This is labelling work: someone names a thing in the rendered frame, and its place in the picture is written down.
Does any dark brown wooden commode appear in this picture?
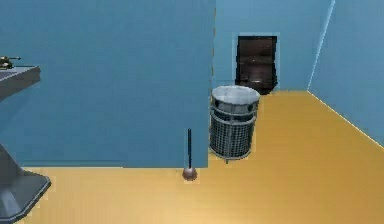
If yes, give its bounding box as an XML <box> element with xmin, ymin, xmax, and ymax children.
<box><xmin>234</xmin><ymin>35</ymin><xmax>279</xmax><ymax>96</ymax></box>

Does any dark metal faucet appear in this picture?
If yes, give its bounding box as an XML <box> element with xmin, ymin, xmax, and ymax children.
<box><xmin>0</xmin><ymin>55</ymin><xmax>22</xmax><ymax>70</ymax></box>

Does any grey wire mesh bin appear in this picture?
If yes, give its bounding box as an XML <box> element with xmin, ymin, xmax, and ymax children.
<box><xmin>208</xmin><ymin>85</ymin><xmax>261</xmax><ymax>164</ymax></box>

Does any brown plunger with black handle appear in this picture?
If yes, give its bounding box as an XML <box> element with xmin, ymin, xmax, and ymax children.
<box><xmin>181</xmin><ymin>128</ymin><xmax>198</xmax><ymax>182</ymax></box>

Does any grey pedestal sink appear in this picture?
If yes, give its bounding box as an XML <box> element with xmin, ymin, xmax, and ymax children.
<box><xmin>0</xmin><ymin>65</ymin><xmax>52</xmax><ymax>224</ymax></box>

